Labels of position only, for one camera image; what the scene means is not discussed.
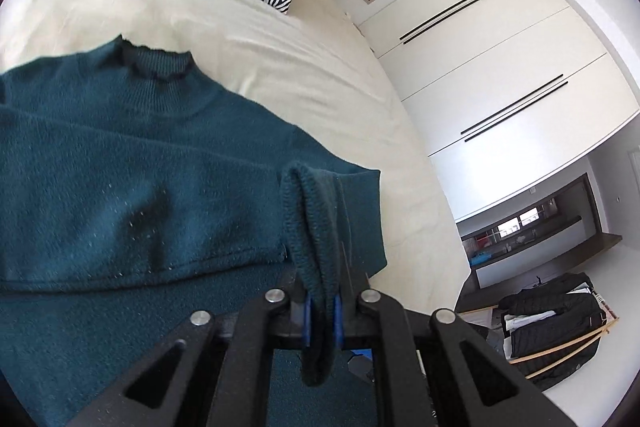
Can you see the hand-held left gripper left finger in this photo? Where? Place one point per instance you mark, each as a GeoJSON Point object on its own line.
{"type": "Point", "coordinates": [306, 323]}

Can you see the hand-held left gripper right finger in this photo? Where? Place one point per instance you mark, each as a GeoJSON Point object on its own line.
{"type": "Point", "coordinates": [338, 322]}

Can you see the teal knit sweater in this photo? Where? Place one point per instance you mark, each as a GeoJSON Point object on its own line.
{"type": "Point", "coordinates": [150, 187]}

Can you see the dark wooden desk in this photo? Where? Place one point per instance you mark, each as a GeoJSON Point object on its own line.
{"type": "Point", "coordinates": [480, 307]}

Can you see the dark wooden shelf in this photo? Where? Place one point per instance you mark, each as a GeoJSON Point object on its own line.
{"type": "Point", "coordinates": [540, 237]}

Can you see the wooden drying rack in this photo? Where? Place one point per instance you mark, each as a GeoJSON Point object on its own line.
{"type": "Point", "coordinates": [565, 347]}

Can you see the cream bed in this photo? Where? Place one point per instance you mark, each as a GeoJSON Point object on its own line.
{"type": "Point", "coordinates": [280, 72]}

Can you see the white wardrobe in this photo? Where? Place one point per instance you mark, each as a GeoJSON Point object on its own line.
{"type": "Point", "coordinates": [505, 92]}

